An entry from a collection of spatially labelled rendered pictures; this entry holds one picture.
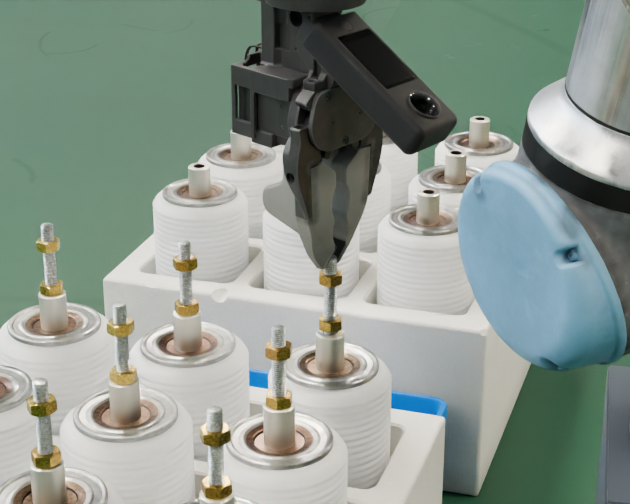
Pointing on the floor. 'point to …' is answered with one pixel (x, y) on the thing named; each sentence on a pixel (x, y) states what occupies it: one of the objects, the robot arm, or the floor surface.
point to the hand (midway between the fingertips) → (335, 252)
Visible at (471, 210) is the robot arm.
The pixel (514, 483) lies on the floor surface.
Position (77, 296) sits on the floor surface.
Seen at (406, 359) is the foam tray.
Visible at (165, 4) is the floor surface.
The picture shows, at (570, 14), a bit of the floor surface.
